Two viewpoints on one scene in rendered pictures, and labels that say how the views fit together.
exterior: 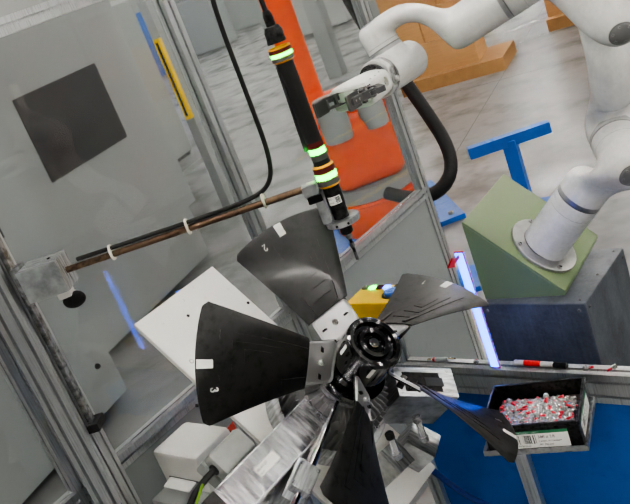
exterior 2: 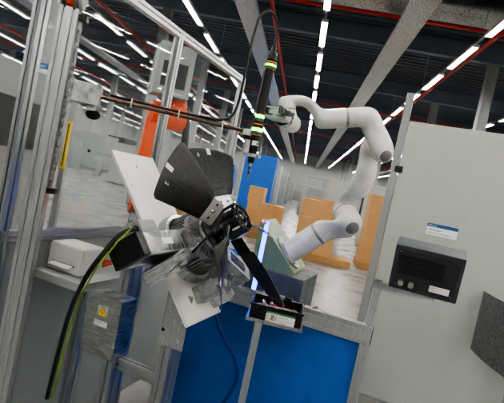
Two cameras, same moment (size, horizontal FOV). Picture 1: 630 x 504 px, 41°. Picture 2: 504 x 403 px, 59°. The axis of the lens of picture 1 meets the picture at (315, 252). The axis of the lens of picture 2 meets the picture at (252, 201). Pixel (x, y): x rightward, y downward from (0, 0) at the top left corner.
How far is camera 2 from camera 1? 83 cm
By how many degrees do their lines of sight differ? 28
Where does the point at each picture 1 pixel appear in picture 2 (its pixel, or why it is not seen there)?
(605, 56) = (367, 169)
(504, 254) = (274, 244)
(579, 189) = (322, 227)
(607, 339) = not seen: hidden behind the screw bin
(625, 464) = (295, 365)
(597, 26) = (378, 147)
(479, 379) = (240, 294)
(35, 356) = (50, 129)
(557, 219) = (305, 238)
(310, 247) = (221, 165)
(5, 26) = not seen: outside the picture
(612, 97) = (361, 188)
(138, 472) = not seen: hidden behind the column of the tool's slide
